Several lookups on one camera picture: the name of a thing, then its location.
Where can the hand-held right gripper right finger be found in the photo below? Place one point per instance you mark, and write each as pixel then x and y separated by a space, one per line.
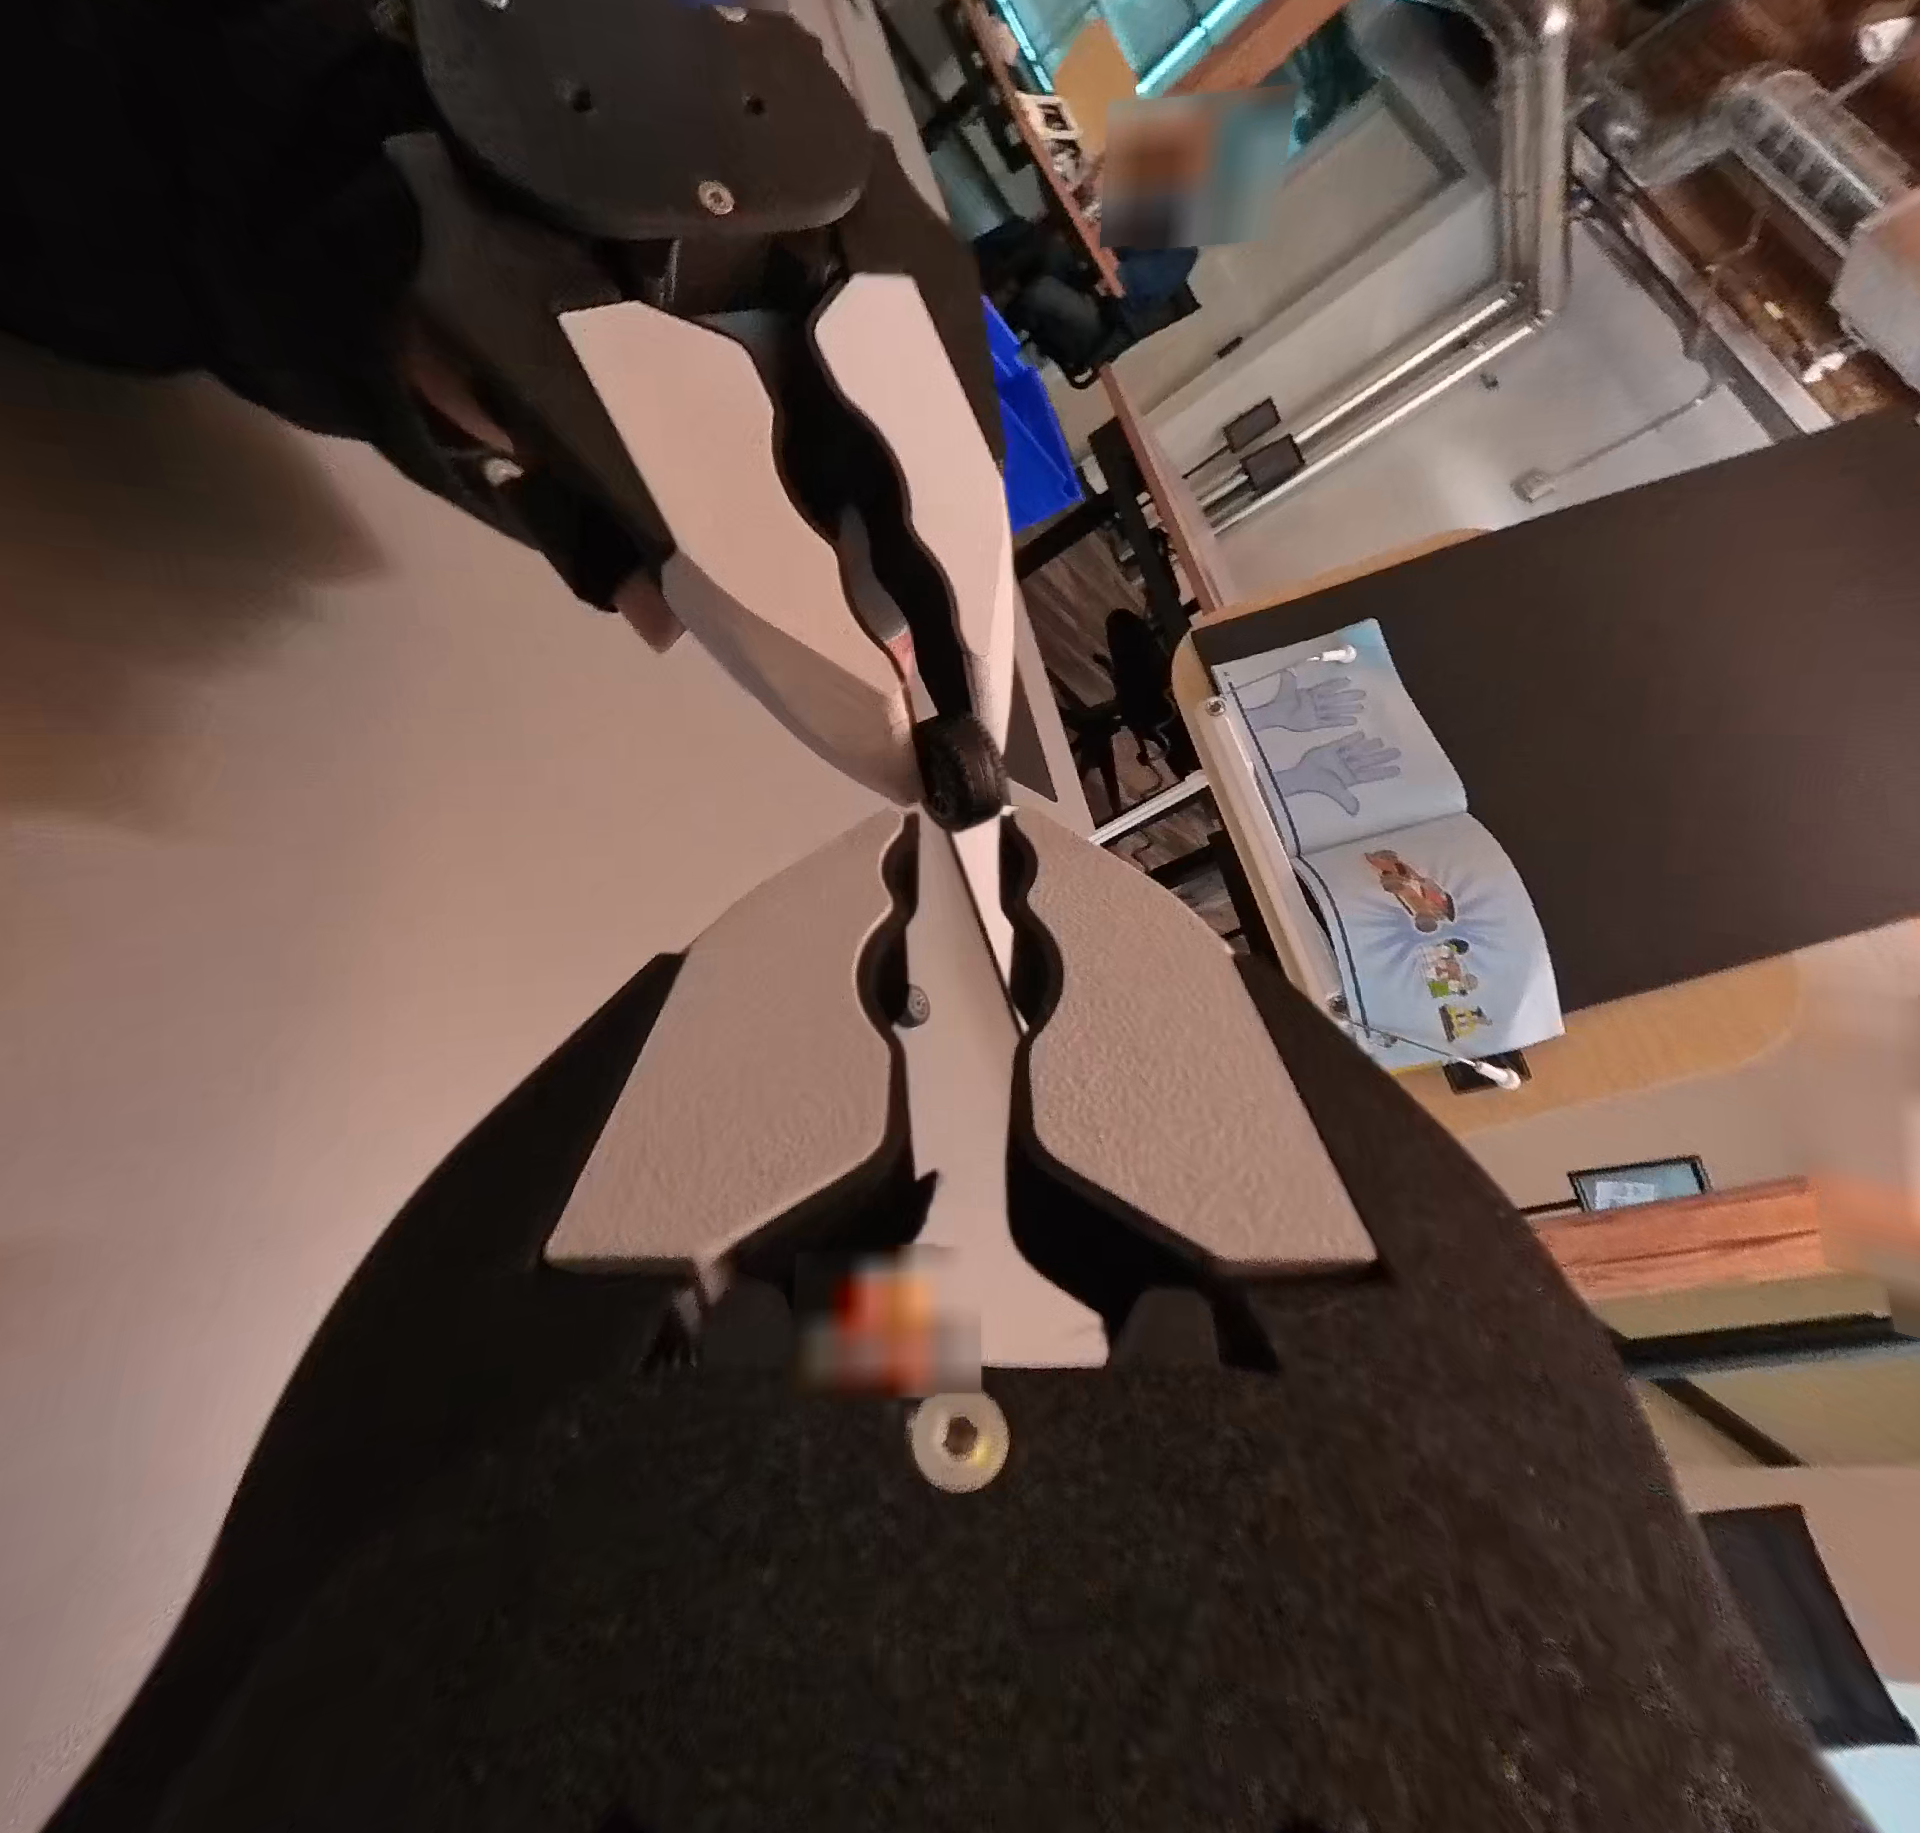
pixel 1186 1117

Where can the small black lego piece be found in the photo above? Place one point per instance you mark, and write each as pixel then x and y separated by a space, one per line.
pixel 960 772

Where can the open instruction booklet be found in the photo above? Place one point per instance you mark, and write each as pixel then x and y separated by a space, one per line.
pixel 1410 873

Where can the wooden desk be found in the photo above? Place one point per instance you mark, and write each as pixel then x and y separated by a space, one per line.
pixel 1037 92
pixel 1768 1249

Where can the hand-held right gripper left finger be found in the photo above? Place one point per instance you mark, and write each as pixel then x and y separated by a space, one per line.
pixel 736 1117

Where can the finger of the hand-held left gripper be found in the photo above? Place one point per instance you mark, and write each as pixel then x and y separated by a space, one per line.
pixel 915 426
pixel 704 470

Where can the person's left hand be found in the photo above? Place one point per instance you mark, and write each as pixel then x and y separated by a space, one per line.
pixel 645 608

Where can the black office chair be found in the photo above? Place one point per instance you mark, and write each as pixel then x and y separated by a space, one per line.
pixel 1141 693

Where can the blue plastic bin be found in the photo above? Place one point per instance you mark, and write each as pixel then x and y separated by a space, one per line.
pixel 1037 436

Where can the small dark screen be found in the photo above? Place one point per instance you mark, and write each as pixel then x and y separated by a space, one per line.
pixel 1639 1182

